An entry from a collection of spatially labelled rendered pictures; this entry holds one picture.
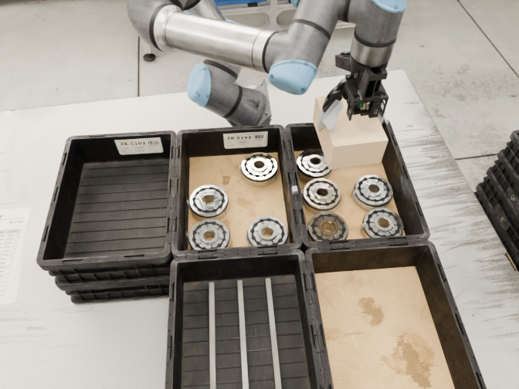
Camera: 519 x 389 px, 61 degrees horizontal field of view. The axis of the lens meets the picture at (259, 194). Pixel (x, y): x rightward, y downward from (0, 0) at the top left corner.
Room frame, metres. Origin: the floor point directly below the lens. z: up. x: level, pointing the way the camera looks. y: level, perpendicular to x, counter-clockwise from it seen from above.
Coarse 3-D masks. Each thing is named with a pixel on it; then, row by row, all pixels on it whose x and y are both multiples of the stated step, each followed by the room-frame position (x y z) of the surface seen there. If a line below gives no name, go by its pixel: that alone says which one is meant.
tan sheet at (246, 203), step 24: (192, 168) 0.81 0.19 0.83; (216, 168) 0.81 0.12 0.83; (240, 168) 0.81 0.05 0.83; (192, 192) 0.72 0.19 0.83; (240, 192) 0.72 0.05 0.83; (264, 192) 0.72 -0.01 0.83; (192, 216) 0.64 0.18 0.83; (240, 216) 0.64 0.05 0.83; (240, 240) 0.57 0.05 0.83; (288, 240) 0.57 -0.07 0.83
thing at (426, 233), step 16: (288, 128) 0.87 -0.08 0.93; (288, 144) 0.81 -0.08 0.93; (400, 160) 0.75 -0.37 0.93; (416, 208) 0.60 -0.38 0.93; (304, 224) 0.55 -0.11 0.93; (304, 240) 0.51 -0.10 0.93; (336, 240) 0.51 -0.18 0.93; (352, 240) 0.51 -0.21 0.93; (368, 240) 0.51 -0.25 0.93; (384, 240) 0.51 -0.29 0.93; (400, 240) 0.51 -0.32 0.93; (416, 240) 0.51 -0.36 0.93
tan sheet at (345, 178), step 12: (348, 168) 0.81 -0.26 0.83; (360, 168) 0.81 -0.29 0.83; (372, 168) 0.81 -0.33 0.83; (300, 180) 0.76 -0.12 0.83; (336, 180) 0.76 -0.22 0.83; (348, 180) 0.76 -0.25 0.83; (348, 192) 0.72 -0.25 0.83; (348, 204) 0.68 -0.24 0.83; (312, 216) 0.64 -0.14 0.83; (348, 216) 0.64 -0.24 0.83; (360, 216) 0.64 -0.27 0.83; (348, 228) 0.60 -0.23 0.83; (360, 228) 0.60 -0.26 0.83
